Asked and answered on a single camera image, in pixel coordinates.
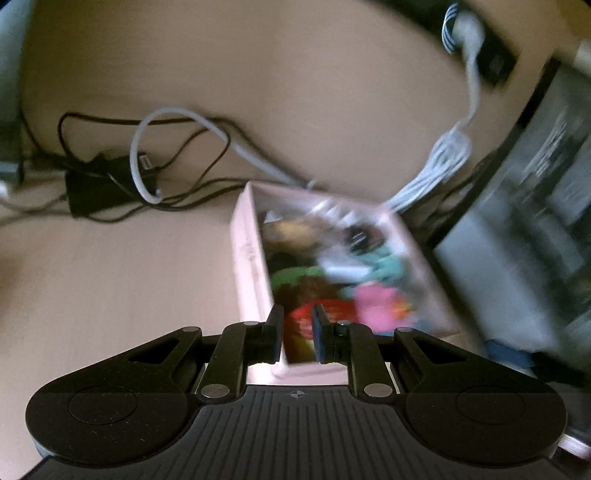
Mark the thin black cable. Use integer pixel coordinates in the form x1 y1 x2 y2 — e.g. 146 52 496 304
58 112 250 225

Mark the black white striped item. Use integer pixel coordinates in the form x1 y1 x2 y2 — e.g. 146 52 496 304
441 2 462 54

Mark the black power strip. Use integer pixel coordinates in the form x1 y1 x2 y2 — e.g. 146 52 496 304
383 0 519 88

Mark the brown toy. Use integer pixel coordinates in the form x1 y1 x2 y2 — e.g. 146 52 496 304
263 219 320 244

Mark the red strawberry toy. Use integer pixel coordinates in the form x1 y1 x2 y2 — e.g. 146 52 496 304
287 299 357 343

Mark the white cable bundle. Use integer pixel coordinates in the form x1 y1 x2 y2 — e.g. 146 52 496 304
385 9 485 213

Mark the pink plush toy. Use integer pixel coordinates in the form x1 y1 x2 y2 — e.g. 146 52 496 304
344 284 415 336

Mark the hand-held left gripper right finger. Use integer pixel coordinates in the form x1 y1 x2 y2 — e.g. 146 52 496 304
313 305 462 400

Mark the pink storage box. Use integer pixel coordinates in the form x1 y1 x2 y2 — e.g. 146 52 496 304
228 181 459 387

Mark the grey looped cable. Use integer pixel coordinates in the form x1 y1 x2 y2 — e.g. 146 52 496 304
130 107 319 204

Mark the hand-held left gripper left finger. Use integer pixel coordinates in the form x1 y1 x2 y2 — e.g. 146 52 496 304
129 304 284 402

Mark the blue item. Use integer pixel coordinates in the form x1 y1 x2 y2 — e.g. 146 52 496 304
485 339 537 371

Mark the dark round toy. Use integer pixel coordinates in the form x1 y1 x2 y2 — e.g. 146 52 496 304
342 224 385 253

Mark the computer monitor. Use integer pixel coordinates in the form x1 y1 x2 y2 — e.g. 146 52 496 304
434 58 591 385

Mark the black power adapter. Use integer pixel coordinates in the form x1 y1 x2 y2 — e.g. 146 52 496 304
65 154 154 217

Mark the small green toy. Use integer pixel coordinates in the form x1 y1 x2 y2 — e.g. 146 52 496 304
270 265 327 292

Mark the teal toy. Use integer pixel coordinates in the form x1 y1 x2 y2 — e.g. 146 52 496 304
360 251 408 285

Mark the light blue white pack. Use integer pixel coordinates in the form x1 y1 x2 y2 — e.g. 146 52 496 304
318 257 371 283

